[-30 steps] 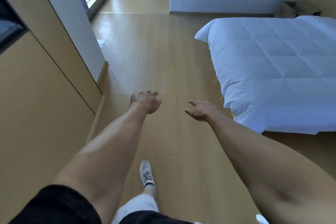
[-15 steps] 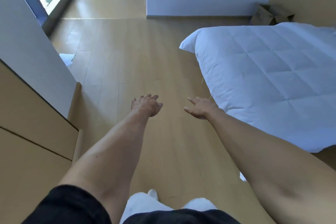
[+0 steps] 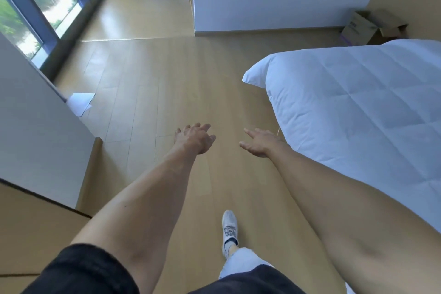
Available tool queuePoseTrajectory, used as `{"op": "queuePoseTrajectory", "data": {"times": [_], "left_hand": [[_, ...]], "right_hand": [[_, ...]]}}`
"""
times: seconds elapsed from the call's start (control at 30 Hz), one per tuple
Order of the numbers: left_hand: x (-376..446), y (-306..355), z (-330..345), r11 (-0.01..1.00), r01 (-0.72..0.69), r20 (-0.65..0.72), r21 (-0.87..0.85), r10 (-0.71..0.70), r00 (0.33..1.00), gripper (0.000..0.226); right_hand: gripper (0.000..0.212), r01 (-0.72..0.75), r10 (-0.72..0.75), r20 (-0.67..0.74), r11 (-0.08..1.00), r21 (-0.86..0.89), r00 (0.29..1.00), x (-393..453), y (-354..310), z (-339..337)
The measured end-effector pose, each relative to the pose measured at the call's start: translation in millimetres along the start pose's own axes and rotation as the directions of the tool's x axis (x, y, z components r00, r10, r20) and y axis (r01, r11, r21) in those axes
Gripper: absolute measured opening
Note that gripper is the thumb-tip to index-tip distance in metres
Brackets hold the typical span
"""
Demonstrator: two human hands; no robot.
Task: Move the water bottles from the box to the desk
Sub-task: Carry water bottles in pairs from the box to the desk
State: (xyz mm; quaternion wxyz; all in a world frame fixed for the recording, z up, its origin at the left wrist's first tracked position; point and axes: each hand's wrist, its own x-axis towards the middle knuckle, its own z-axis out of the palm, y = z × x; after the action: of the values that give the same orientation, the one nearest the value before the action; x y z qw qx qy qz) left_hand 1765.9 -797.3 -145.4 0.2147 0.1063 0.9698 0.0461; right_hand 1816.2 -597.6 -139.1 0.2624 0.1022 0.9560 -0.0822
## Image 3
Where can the white paper sheet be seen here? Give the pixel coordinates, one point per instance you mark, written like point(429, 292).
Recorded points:
point(81, 102)

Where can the light denim shorts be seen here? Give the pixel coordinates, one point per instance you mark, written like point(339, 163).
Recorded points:
point(244, 261)

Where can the black t-shirt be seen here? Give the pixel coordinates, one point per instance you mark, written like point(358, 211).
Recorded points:
point(82, 269)

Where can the person's white left shoe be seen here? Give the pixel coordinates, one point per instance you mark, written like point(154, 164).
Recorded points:
point(230, 228)

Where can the person's right forearm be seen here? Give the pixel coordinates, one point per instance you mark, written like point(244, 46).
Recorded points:
point(355, 218)

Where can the white bed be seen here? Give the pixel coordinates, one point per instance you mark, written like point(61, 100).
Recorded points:
point(361, 97)

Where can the brown cardboard box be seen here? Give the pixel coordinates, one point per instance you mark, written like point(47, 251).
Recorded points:
point(361, 30)

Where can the person's right hand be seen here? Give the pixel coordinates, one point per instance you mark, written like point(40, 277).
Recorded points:
point(263, 145)

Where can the person's left forearm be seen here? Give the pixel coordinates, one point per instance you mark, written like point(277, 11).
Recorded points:
point(137, 211)

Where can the person's left hand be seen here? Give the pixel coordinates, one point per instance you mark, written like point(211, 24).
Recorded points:
point(194, 140)

